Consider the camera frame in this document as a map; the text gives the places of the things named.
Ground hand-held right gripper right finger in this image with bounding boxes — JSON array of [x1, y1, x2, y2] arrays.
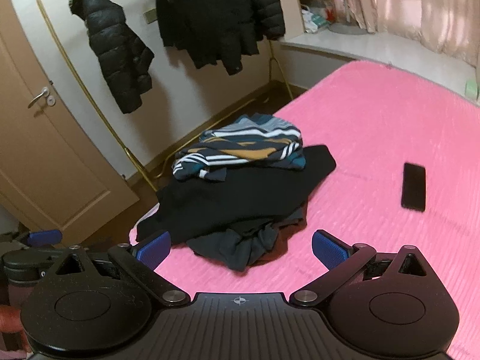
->
[[290, 231, 432, 307]]

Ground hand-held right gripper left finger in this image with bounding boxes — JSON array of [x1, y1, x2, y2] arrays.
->
[[56, 231, 188, 307]]

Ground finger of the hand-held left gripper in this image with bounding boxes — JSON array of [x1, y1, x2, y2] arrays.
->
[[3, 229, 63, 269]]

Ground striped sweater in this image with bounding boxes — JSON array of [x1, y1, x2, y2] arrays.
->
[[172, 113, 305, 181]]

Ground gold clothes rack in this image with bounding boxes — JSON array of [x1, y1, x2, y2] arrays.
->
[[35, 0, 297, 192]]

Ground person's left hand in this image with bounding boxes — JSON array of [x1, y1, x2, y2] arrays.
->
[[0, 306, 24, 334]]

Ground dark grey garment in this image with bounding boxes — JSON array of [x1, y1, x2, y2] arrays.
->
[[186, 208, 308, 272]]

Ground beige door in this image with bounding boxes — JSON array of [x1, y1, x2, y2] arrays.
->
[[0, 0, 140, 235]]

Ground black garment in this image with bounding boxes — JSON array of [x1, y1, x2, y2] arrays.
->
[[136, 144, 337, 248]]

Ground black phone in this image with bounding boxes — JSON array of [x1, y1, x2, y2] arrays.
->
[[400, 162, 427, 212]]

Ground pink blanket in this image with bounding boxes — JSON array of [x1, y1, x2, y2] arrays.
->
[[127, 60, 480, 360]]

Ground black hooded puffer jacket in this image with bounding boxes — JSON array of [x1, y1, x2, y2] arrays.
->
[[68, 0, 155, 115]]

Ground white window sill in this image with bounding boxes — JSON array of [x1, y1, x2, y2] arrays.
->
[[279, 30, 394, 64]]

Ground white plastic bags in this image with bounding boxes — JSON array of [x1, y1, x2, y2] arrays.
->
[[300, 0, 336, 34]]

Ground large black puffer jacket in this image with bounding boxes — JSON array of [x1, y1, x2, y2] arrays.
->
[[154, 0, 286, 76]]

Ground pink curtain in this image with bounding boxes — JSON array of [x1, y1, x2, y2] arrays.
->
[[330, 0, 480, 70]]

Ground silver door handle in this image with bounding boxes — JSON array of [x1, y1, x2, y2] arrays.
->
[[27, 87, 56, 109]]

